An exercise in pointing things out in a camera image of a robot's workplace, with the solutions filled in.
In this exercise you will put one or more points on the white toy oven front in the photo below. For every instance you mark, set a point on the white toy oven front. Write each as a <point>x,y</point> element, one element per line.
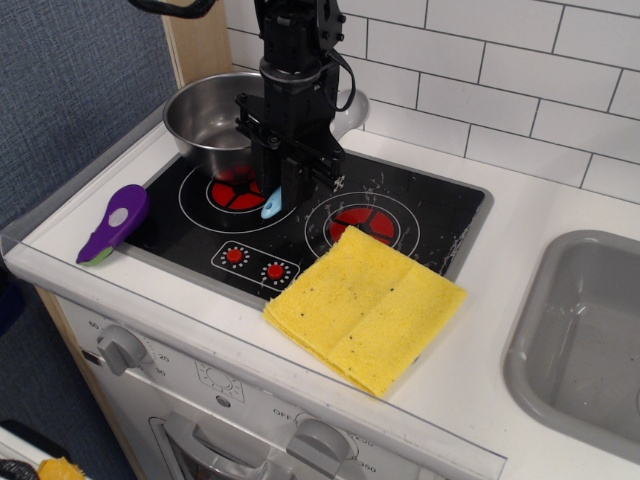
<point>169,381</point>

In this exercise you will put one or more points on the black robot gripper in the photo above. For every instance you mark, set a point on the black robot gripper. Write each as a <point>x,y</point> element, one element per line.
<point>291,143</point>

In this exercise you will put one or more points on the grey sink basin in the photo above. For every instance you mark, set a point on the grey sink basin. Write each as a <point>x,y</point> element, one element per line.
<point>573,361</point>

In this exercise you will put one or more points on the grey right oven knob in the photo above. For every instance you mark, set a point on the grey right oven knob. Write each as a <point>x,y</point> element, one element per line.
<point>320,447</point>

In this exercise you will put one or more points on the red stove knob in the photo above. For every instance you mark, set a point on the red stove knob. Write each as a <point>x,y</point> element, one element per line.
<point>234,256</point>
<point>275,272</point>

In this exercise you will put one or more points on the yellow cloth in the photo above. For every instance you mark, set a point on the yellow cloth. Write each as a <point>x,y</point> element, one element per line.
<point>366,310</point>

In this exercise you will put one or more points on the red left stove knob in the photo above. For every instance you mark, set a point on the red left stove knob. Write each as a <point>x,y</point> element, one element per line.
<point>234,256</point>

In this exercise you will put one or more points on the black toy stove top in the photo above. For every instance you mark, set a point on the black toy stove top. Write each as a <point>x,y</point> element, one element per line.
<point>194,220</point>

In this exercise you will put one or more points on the grey left oven knob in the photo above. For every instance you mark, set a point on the grey left oven knob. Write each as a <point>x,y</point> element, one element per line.
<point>120,349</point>

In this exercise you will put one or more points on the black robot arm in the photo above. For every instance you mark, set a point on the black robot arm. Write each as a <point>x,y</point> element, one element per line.
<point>299,39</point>

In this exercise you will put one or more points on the red right stove knob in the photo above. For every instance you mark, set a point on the red right stove knob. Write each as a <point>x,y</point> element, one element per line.
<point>275,272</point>

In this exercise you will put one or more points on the grey oven knob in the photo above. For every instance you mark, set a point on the grey oven knob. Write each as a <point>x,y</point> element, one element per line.
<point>120,349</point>
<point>320,447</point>

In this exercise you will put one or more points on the grey spoon with blue handle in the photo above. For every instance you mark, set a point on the grey spoon with blue handle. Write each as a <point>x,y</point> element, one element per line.
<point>352,118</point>

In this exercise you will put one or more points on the purple toy eggplant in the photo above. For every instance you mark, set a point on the purple toy eggplant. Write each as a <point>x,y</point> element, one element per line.
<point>125,212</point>

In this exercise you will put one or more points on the oven door handle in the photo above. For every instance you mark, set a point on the oven door handle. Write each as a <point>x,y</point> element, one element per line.
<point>217,451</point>

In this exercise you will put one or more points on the yellow object bottom left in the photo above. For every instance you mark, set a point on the yellow object bottom left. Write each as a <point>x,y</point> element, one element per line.
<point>59,469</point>

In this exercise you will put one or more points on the stainless steel pot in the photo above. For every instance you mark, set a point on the stainless steel pot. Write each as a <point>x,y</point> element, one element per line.
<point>201,117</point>

